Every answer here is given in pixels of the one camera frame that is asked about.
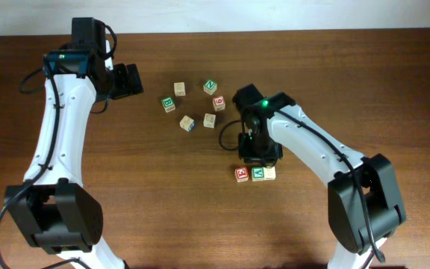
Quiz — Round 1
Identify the pretzel picture wooden block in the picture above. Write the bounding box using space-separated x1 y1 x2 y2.
264 167 276 180

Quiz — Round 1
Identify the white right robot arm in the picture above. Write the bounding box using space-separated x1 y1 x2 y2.
232 84 406 268

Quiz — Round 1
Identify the plain top wooden block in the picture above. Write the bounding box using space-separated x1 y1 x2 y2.
174 82 186 96

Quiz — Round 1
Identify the blue sided wooden block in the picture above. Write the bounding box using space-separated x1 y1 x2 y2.
179 115 195 132

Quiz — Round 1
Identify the green N wooden block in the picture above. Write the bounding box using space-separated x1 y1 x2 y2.
203 79 217 96

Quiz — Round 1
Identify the red E elephant block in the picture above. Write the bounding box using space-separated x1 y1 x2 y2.
234 167 249 183

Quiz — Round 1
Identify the green V wooden block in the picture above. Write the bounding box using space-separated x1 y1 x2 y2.
251 167 265 182

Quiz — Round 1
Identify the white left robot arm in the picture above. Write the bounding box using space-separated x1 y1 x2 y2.
2 17 143 268

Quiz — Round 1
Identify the red 9 wooden block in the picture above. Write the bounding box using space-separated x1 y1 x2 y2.
212 96 226 111

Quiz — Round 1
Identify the red C wooden block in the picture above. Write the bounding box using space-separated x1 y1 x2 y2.
203 114 216 129

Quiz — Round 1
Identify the green B wooden block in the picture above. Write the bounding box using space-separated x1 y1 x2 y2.
161 96 175 113

